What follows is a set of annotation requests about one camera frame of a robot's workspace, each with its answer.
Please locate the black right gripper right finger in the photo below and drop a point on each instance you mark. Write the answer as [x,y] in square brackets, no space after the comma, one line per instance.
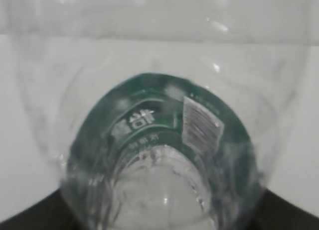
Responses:
[275,213]

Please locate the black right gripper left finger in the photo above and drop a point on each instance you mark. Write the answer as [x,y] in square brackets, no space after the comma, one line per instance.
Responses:
[51,213]

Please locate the clear green-label water bottle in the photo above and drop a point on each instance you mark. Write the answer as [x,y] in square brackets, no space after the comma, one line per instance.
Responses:
[159,114]

